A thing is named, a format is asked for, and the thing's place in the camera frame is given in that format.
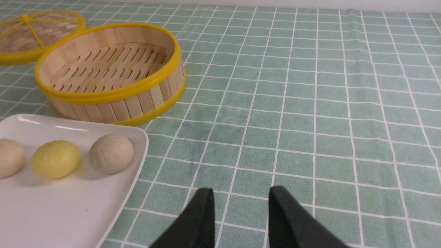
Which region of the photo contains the green checkered tablecloth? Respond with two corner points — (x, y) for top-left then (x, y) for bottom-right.
(1, 0), (441, 248)

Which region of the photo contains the white square plate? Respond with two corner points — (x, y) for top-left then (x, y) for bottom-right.
(0, 114), (149, 248)

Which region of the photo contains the bamboo steamer basket yellow rim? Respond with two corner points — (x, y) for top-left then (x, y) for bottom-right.
(34, 22), (186, 126)

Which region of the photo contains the yellow steamed bun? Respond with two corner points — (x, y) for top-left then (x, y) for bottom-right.
(30, 140), (81, 179)

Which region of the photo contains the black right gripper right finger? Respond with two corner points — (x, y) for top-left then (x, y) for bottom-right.
(269, 186), (349, 248)

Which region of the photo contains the woven bamboo steamer lid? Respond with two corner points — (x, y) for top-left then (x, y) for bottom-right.
(0, 10), (87, 65)

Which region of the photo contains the beige steamed bun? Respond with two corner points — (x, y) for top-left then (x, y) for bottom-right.
(89, 134), (134, 175)

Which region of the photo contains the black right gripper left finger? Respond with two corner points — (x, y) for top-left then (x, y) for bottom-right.
(150, 187), (215, 248)

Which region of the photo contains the white steamed bun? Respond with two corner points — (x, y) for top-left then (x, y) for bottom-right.
(0, 138), (26, 179)

